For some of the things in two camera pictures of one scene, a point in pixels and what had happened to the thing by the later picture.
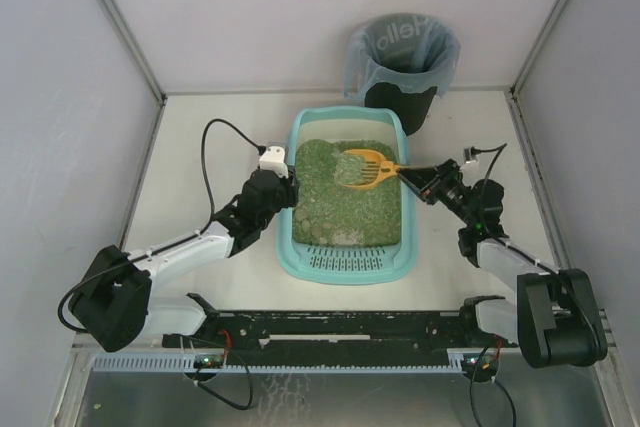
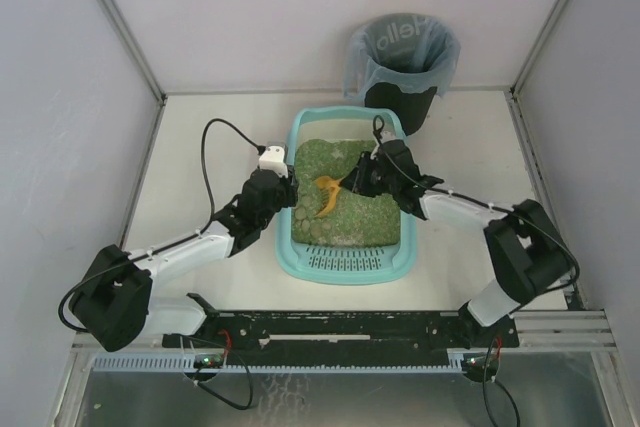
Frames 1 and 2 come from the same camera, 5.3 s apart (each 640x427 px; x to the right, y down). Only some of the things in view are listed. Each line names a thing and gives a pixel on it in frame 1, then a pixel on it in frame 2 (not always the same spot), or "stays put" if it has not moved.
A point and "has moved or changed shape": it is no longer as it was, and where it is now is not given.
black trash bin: x=410 y=106 stays put
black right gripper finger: x=422 y=178 to x=365 y=179
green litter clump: x=300 y=214 stays put
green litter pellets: x=327 y=212 stays put
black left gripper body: x=291 y=188 stays put
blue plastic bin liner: x=412 y=51 stays put
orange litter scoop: x=377 y=169 has moved or changed shape
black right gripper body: x=432 y=185 to x=360 y=177
